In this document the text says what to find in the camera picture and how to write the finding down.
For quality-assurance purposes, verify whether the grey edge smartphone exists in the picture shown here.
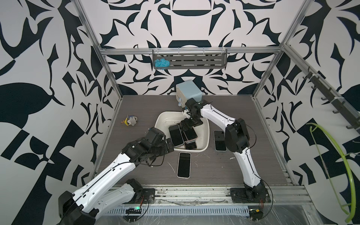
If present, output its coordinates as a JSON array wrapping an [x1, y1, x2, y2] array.
[[168, 124, 184, 148]]

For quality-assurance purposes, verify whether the white plastic storage tub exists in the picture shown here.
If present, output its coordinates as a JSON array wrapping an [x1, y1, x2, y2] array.
[[154, 111, 210, 153]]

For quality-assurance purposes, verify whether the dark smartphone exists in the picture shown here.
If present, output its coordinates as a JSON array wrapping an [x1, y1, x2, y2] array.
[[214, 130, 227, 152]]

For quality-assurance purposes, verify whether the white case smartphone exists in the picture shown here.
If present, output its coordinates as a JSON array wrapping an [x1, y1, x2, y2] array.
[[177, 152, 191, 179]]

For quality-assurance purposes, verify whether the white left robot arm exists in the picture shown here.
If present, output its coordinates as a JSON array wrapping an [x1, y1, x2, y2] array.
[[58, 127, 174, 225]]

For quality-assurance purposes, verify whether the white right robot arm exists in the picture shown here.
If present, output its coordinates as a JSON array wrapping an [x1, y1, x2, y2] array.
[[181, 98, 267, 202]]

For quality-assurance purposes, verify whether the blue mini drawer cabinet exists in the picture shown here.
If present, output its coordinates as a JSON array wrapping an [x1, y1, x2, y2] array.
[[176, 80, 203, 108]]

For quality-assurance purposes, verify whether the small yellow white toy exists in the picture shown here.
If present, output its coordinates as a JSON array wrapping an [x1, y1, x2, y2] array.
[[121, 115, 138, 126]]

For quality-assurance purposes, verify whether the blue crumpled cloth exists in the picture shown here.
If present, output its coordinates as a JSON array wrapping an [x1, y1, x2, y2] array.
[[154, 58, 170, 69]]

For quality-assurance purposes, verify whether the left green-lit circuit board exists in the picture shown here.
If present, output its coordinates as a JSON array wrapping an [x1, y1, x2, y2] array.
[[125, 206, 142, 215]]

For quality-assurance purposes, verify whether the right small circuit board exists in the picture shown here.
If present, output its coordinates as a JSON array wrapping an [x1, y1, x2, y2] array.
[[249, 209, 263, 221]]

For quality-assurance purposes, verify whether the green hoop tube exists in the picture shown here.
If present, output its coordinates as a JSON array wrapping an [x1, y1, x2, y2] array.
[[305, 122, 357, 224]]

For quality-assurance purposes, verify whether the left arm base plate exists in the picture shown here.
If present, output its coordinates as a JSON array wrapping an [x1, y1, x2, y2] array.
[[138, 188, 156, 204]]

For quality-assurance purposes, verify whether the grey slotted wall rack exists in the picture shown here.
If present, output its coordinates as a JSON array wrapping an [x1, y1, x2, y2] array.
[[152, 48, 227, 70]]

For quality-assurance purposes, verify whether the white slotted cable duct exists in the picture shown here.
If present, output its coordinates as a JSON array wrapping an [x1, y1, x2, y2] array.
[[103, 206, 250, 217]]

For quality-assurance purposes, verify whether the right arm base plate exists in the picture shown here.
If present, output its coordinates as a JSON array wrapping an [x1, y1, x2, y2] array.
[[230, 187, 272, 203]]

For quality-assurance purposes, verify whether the black wall hook rail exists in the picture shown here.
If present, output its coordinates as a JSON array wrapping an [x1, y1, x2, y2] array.
[[303, 66, 360, 133]]

